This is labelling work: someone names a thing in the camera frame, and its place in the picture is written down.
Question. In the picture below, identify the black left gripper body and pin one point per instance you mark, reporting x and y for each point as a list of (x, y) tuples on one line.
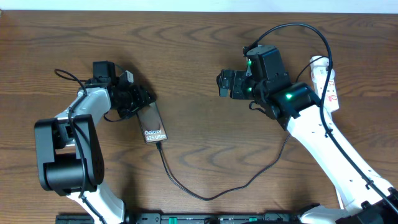
[(130, 101)]

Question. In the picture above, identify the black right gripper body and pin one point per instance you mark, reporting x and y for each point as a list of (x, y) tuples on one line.
[(242, 88)]

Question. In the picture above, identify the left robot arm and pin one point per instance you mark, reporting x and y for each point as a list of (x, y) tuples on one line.
[(69, 157)]

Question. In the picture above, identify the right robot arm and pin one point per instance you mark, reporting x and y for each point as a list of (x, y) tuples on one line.
[(365, 195)]

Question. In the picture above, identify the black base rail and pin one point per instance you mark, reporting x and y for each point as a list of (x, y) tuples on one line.
[(156, 218)]

